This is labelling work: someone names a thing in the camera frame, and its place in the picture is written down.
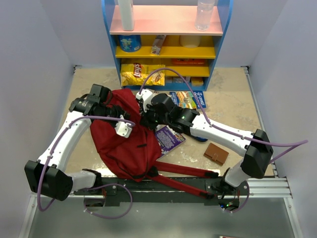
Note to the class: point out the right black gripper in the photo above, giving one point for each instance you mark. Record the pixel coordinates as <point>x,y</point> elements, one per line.
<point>144,120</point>

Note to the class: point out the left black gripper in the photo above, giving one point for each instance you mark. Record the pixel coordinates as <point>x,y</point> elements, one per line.
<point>121,113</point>

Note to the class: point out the red backpack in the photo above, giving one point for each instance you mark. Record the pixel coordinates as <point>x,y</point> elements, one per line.
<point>136,157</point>

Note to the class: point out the brown leather wallet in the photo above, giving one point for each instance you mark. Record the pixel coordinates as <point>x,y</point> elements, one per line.
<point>216,154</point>

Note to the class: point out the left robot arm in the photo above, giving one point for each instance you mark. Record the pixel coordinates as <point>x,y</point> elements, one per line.
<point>46,175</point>

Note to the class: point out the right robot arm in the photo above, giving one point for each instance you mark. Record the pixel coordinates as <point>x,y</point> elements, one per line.
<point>253,147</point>

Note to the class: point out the yellow Lays chips bag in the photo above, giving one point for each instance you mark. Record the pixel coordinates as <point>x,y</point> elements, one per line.
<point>134,74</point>

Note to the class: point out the purple book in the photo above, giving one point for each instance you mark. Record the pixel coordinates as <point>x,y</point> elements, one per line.
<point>168,139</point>

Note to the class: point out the blue Treehouse book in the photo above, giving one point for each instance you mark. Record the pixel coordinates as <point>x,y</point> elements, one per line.
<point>186,99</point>

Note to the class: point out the white small carton boxes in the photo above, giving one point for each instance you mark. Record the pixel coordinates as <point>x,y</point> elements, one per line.
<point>174,79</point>

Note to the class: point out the yellow small box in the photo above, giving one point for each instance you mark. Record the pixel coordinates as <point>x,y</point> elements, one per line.
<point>197,81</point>

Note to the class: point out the blue pencil case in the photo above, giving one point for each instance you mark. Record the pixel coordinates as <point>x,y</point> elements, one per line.
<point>200,139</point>

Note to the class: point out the red flat snack box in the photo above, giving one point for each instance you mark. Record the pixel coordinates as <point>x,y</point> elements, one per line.
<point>188,61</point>

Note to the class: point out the blue shelf unit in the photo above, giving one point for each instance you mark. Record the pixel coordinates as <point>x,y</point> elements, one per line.
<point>172,21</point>

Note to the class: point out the brown wrapped snack bar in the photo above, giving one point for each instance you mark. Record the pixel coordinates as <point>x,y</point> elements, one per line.
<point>157,45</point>

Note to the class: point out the blue snack canister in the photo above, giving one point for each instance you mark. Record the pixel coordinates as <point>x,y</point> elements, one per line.
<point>130,43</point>

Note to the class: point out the cream white jar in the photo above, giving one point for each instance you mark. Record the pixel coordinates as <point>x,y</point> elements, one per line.
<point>189,41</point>

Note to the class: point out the white tall bottle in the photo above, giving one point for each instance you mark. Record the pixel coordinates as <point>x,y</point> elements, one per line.
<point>126,13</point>

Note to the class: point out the clear plastic water bottle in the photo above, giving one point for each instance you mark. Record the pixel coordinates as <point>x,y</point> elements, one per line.
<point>203,15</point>

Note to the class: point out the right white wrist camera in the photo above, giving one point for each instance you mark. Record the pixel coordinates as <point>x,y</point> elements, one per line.
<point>144,98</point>

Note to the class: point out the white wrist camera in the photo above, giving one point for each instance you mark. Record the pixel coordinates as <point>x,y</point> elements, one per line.
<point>144,98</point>
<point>123,129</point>

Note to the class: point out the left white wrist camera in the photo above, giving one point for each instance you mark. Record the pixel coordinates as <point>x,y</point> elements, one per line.
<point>123,129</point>

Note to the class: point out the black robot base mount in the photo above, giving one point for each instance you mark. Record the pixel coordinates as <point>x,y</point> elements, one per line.
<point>149,191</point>

